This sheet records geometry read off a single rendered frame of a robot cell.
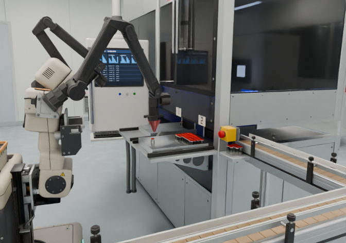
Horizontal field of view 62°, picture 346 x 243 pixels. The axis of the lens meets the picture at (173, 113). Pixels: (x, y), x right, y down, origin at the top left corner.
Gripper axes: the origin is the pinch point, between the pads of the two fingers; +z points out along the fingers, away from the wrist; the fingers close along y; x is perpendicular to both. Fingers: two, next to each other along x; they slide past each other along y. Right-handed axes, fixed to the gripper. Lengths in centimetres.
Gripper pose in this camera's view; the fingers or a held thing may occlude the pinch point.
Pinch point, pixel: (154, 130)
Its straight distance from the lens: 167.9
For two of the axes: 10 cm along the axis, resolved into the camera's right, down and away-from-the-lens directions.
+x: -6.2, -1.5, 7.7
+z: 0.1, 9.8, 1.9
